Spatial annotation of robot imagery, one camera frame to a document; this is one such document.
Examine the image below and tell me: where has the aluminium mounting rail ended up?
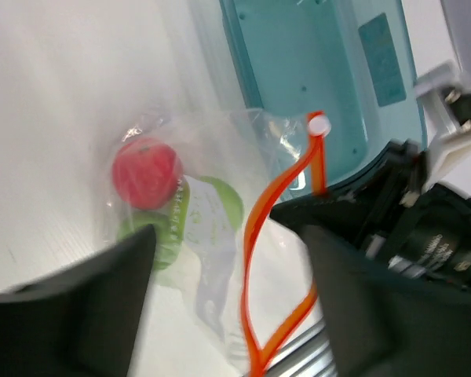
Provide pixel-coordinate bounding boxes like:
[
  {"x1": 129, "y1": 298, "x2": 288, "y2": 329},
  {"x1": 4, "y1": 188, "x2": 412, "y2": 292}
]
[{"x1": 265, "y1": 320, "x2": 338, "y2": 377}]

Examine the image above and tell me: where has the red fruit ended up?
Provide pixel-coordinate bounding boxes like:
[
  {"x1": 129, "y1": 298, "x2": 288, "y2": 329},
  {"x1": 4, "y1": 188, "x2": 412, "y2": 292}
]
[{"x1": 111, "y1": 137, "x2": 184, "y2": 210}]

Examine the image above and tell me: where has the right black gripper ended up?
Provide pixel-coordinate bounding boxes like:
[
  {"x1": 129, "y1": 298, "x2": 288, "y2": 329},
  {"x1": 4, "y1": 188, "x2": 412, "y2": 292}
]
[{"x1": 270, "y1": 141, "x2": 471, "y2": 290}]

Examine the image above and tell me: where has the teal plastic bin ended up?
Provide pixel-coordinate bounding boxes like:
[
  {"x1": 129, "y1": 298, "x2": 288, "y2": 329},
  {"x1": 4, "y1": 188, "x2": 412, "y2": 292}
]
[{"x1": 221, "y1": 1, "x2": 427, "y2": 184}]

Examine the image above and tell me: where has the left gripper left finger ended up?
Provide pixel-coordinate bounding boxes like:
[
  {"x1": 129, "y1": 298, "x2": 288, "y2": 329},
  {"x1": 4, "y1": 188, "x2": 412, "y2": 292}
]
[{"x1": 0, "y1": 225, "x2": 156, "y2": 376}]

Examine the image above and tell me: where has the smooth green apple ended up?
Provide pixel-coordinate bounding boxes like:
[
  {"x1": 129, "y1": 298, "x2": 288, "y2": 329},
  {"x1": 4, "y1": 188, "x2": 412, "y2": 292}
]
[{"x1": 180, "y1": 175, "x2": 244, "y2": 254}]

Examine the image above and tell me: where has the ribbed green fruit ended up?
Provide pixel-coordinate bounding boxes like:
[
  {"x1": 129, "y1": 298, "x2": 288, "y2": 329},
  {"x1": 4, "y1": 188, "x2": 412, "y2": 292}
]
[{"x1": 116, "y1": 211, "x2": 181, "y2": 289}]

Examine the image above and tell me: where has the clear orange zip top bag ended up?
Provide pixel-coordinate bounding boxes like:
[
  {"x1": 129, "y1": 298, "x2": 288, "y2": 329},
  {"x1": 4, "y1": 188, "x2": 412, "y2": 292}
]
[{"x1": 103, "y1": 109, "x2": 319, "y2": 376}]

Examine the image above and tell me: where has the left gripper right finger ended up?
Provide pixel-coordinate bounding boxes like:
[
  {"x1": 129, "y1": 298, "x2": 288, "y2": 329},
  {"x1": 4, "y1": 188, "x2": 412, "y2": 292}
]
[{"x1": 300, "y1": 225, "x2": 471, "y2": 376}]

